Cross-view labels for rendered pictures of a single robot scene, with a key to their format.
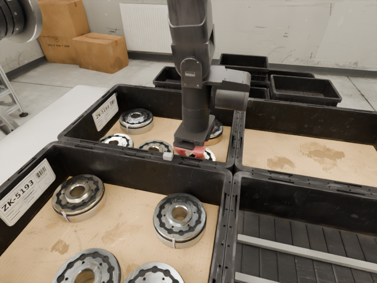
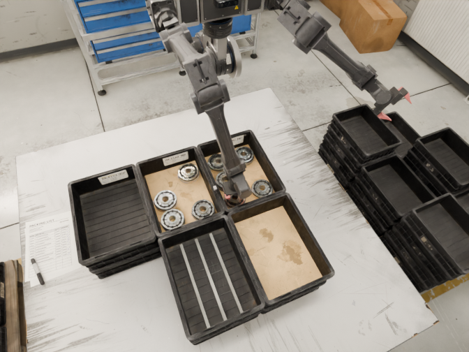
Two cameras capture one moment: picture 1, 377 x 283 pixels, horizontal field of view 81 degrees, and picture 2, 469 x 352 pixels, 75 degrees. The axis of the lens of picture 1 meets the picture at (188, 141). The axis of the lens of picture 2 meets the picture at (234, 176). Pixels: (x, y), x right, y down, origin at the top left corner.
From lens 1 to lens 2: 1.02 m
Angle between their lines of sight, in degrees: 37
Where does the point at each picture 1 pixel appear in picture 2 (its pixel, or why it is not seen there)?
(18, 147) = (202, 117)
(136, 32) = (428, 17)
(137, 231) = (190, 200)
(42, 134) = not seen: hidden behind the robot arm
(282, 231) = (225, 248)
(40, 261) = (163, 183)
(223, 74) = (239, 180)
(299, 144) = (291, 239)
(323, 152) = (293, 253)
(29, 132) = not seen: hidden behind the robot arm
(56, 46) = not seen: outside the picture
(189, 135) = (227, 188)
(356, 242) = (239, 276)
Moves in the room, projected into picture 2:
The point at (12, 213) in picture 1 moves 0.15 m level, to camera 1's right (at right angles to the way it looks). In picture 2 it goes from (167, 162) to (183, 184)
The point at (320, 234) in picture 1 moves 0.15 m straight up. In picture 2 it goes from (234, 262) to (235, 250)
